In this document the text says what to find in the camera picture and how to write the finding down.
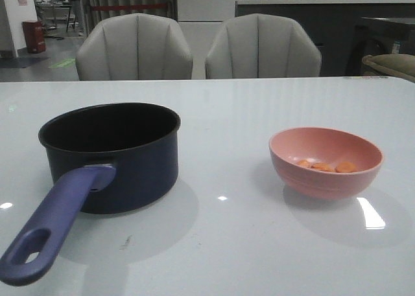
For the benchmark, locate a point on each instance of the orange ham slice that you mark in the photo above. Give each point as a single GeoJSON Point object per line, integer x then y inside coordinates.
{"type": "Point", "coordinates": [324, 167]}
{"type": "Point", "coordinates": [345, 167]}
{"type": "Point", "coordinates": [304, 163]}

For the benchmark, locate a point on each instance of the pink plastic bowl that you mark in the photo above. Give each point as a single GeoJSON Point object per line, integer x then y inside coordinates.
{"type": "Point", "coordinates": [326, 145]}

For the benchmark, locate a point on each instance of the right beige chair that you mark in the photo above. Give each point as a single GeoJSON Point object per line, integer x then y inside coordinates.
{"type": "Point", "coordinates": [262, 46]}

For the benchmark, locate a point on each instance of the beige chair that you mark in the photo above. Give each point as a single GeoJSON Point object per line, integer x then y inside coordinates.
{"type": "Point", "coordinates": [135, 47]}
{"type": "Point", "coordinates": [262, 46]}

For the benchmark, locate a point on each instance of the left beige chair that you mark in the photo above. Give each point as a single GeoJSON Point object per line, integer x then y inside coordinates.
{"type": "Point", "coordinates": [135, 47]}

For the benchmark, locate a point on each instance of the white cabinet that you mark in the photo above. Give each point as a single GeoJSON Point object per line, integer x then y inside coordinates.
{"type": "Point", "coordinates": [199, 20]}

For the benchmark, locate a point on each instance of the dark grey counter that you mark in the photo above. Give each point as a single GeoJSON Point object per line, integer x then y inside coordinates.
{"type": "Point", "coordinates": [329, 23]}

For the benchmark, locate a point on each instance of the red barrier belt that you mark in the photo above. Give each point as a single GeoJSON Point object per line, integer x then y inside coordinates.
{"type": "Point", "coordinates": [157, 6]}

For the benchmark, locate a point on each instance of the red trash bin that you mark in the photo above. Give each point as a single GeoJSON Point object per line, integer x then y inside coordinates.
{"type": "Point", "coordinates": [33, 33]}

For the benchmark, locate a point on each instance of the background desk with items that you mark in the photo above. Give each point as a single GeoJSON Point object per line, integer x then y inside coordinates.
{"type": "Point", "coordinates": [77, 10]}

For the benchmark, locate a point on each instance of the tan cushion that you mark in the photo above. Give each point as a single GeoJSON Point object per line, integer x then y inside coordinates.
{"type": "Point", "coordinates": [394, 65]}

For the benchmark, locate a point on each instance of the blue saucepan with handle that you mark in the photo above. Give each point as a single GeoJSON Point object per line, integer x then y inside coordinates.
{"type": "Point", "coordinates": [104, 159]}

